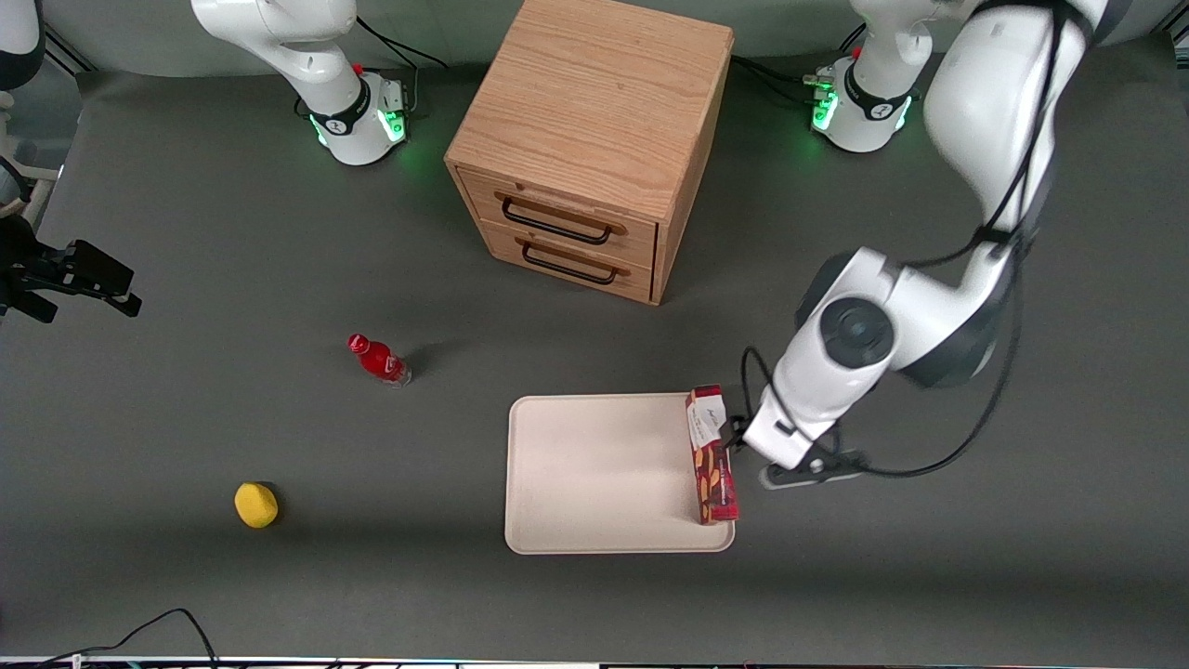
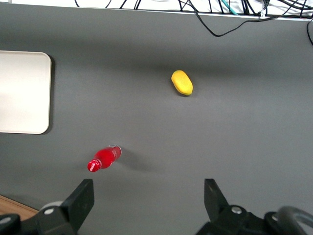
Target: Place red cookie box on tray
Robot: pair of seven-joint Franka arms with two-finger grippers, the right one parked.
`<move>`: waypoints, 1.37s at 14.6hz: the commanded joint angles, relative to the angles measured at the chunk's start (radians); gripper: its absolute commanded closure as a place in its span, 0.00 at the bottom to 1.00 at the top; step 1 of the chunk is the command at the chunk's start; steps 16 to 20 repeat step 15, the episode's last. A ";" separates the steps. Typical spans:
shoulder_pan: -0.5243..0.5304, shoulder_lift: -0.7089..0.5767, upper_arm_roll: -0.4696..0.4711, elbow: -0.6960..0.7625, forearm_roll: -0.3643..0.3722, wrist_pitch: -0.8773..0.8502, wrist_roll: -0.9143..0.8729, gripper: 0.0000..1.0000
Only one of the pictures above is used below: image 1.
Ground wide wooden drawer front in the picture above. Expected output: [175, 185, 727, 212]
[458, 167, 660, 271]

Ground black cables at arm base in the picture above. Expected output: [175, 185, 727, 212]
[731, 26, 867, 109]
[356, 16, 449, 119]

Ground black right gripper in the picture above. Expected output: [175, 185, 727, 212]
[10, 239, 143, 325]

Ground black frame bar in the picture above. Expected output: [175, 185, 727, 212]
[41, 26, 96, 77]
[1152, 20, 1189, 68]

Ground yellow round fruit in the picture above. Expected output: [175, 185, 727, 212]
[234, 481, 280, 530]

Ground red plastic drink bottle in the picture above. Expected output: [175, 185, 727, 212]
[347, 333, 412, 388]

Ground narrow wooden drawer front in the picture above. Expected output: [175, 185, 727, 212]
[478, 219, 657, 306]

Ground long black drawer handle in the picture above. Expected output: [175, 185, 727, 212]
[501, 197, 615, 247]

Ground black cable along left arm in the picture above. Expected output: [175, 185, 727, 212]
[739, 0, 1069, 480]

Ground black cable at table edge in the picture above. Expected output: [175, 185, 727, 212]
[35, 608, 220, 669]

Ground oak wooden drawer cabinet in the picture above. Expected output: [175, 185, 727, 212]
[444, 0, 736, 307]

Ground short black drawer handle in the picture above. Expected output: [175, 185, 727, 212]
[521, 239, 620, 286]

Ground black cables at left arm base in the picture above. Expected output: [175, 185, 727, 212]
[731, 26, 867, 109]

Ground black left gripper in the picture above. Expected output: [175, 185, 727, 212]
[724, 414, 870, 491]

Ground red cookie box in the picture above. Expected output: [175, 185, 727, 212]
[685, 384, 741, 527]

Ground black cables at right arm base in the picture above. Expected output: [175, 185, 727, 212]
[356, 16, 449, 119]

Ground beige rectangular tray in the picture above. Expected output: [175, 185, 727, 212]
[504, 392, 737, 556]

